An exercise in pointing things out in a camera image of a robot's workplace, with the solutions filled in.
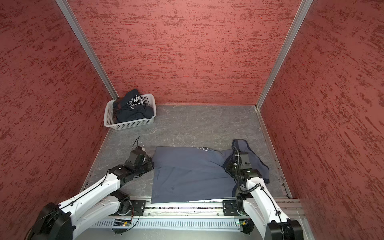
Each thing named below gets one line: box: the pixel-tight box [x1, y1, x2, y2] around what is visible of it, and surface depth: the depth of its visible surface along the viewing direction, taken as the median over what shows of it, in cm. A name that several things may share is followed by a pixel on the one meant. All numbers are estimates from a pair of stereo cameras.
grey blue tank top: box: [151, 139, 270, 204], surface depth 85 cm
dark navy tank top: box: [112, 89, 154, 123], surface depth 109 cm
